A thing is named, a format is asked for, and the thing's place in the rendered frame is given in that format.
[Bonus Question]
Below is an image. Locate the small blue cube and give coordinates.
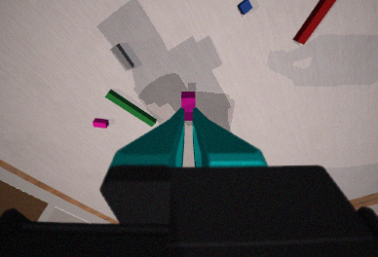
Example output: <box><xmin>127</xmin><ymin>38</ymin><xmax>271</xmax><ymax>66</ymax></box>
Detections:
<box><xmin>238</xmin><ymin>0</ymin><xmax>252</xmax><ymax>15</ymax></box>

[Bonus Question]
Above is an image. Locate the green rod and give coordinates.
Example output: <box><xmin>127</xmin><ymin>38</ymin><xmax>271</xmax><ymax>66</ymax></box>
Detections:
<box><xmin>105</xmin><ymin>90</ymin><xmax>156</xmax><ymax>127</ymax></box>

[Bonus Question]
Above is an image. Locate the grey rod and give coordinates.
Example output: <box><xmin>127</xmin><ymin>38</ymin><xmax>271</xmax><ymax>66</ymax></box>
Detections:
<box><xmin>110</xmin><ymin>44</ymin><xmax>134</xmax><ymax>70</ymax></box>

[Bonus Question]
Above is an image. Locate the magenta rod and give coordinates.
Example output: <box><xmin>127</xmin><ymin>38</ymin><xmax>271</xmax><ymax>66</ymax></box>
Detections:
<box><xmin>93</xmin><ymin>118</ymin><xmax>109</xmax><ymax>129</ymax></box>
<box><xmin>181</xmin><ymin>92</ymin><xmax>196</xmax><ymax>121</ymax></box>

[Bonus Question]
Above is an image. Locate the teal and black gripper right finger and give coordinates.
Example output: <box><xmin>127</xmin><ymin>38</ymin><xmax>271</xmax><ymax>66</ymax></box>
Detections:
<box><xmin>193</xmin><ymin>107</ymin><xmax>268</xmax><ymax>166</ymax></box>

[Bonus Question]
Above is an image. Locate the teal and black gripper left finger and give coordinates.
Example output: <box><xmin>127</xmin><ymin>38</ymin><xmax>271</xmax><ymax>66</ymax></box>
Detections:
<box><xmin>108</xmin><ymin>108</ymin><xmax>184</xmax><ymax>169</ymax></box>

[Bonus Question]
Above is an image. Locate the red rod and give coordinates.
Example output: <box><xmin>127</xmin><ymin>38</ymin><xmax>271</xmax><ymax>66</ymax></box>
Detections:
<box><xmin>293</xmin><ymin>0</ymin><xmax>336</xmax><ymax>45</ymax></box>

